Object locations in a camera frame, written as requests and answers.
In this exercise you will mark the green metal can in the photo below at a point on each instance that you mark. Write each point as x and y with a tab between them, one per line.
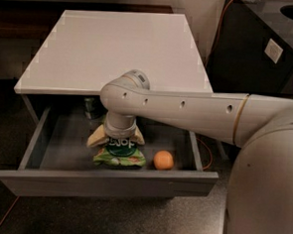
90	108

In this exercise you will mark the orange fruit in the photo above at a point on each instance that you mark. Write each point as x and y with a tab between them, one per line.
163	160

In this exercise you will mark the grey drawer cabinet white top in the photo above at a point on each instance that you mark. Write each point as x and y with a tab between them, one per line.
87	49

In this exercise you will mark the dark wooden bench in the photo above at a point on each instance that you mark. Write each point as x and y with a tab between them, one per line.
24	19

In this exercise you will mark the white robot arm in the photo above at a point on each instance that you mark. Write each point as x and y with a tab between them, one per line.
260	189

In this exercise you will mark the black bin cabinet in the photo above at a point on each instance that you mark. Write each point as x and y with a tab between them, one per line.
238	62

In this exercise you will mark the white wall socket plate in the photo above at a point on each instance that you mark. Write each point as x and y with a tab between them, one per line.
273	51

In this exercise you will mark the green rice chip bag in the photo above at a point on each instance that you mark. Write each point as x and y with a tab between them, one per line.
122	153

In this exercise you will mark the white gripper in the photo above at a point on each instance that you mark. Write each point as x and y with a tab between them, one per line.
120	131

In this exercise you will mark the grey top drawer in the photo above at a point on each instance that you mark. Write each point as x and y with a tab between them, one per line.
57	161

